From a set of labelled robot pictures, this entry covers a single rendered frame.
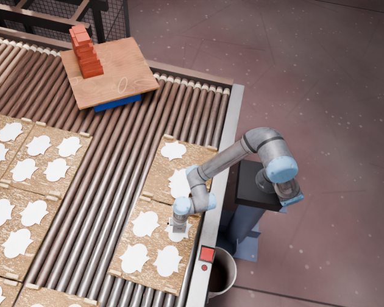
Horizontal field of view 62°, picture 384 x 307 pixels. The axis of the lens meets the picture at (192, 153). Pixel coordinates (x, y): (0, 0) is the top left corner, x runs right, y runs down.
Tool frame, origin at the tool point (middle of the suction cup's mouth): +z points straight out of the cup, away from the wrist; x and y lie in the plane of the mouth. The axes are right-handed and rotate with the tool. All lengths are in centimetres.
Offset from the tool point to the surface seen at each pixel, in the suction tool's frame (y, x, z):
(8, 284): 28, -76, 1
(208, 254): 13.0, 15.1, 1.2
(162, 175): -30.5, -9.4, 0.6
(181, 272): 21.7, 2.1, 0.6
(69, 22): -145, -80, -8
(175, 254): 13.4, -1.3, -0.5
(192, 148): -49.3, 7.5, 0.5
